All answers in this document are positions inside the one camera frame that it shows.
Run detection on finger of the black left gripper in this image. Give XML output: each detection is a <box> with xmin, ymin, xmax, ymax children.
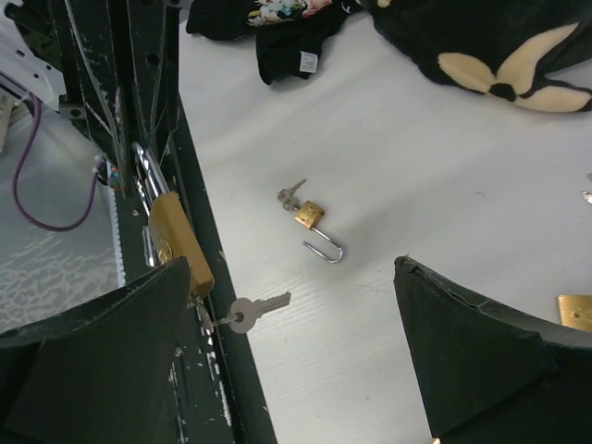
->
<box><xmin>125</xmin><ymin>1</ymin><xmax>179</xmax><ymax>153</ymax></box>
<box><xmin>47</xmin><ymin>1</ymin><xmax>128</xmax><ymax>193</ymax></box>

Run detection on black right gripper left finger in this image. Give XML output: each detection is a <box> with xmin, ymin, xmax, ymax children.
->
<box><xmin>1</xmin><ymin>258</ymin><xmax>190</xmax><ymax>444</ymax></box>

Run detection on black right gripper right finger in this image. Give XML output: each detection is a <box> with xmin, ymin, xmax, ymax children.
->
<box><xmin>394</xmin><ymin>256</ymin><xmax>591</xmax><ymax>444</ymax></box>

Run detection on large brass padlock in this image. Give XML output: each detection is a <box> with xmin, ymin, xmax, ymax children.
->
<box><xmin>131</xmin><ymin>142</ymin><xmax>215</xmax><ymax>306</ymax></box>

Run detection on large padlock keys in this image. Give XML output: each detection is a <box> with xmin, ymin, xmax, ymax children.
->
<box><xmin>196</xmin><ymin>291</ymin><xmax>291</xmax><ymax>334</ymax></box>

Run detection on small brass padlock top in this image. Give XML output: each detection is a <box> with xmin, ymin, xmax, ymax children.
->
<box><xmin>557</xmin><ymin>294</ymin><xmax>592</xmax><ymax>332</ymax></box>

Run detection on small brass padlock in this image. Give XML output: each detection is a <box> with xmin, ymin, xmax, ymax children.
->
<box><xmin>294</xmin><ymin>201</ymin><xmax>344</xmax><ymax>264</ymax></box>
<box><xmin>557</xmin><ymin>294</ymin><xmax>592</xmax><ymax>332</ymax></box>

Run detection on black floral garment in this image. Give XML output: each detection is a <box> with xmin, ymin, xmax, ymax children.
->
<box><xmin>186</xmin><ymin>0</ymin><xmax>364</xmax><ymax>85</ymax></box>

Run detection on small left padlock keys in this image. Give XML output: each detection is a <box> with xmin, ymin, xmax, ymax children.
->
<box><xmin>277</xmin><ymin>179</ymin><xmax>306</xmax><ymax>212</ymax></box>

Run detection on small brass padlock left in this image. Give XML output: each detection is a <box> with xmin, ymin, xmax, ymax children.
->
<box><xmin>294</xmin><ymin>201</ymin><xmax>344</xmax><ymax>264</ymax></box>

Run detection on black floral plush pillow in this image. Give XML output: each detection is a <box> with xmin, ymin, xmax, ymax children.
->
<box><xmin>363</xmin><ymin>1</ymin><xmax>591</xmax><ymax>113</ymax></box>

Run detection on light blue cable duct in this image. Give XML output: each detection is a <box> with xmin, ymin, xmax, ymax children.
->
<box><xmin>107</xmin><ymin>188</ymin><xmax>126</xmax><ymax>288</ymax></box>

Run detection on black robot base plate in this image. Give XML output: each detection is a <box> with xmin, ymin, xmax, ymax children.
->
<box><xmin>115</xmin><ymin>92</ymin><xmax>278</xmax><ymax>444</ymax></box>

